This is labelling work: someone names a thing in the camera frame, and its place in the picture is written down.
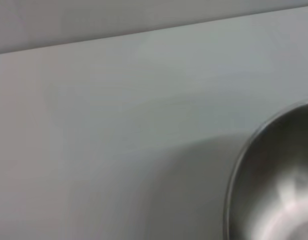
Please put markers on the stainless steel mixing bowl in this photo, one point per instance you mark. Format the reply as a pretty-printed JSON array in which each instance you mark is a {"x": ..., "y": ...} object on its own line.
[{"x": 274, "y": 180}]

